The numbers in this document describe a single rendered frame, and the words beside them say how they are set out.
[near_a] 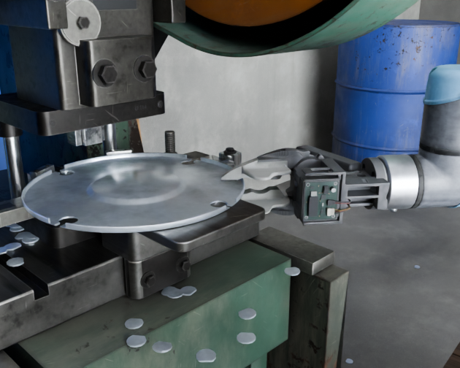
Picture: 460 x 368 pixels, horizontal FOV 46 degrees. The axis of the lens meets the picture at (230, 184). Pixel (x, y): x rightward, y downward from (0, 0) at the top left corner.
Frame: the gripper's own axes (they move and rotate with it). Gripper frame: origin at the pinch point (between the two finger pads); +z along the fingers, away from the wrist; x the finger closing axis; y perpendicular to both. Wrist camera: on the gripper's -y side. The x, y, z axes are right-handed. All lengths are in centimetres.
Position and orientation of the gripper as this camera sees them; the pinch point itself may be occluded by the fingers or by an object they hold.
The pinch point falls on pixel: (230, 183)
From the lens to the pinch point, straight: 74.8
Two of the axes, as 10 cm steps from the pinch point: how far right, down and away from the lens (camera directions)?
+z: -9.9, 0.4, -1.1
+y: 1.2, 3.3, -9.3
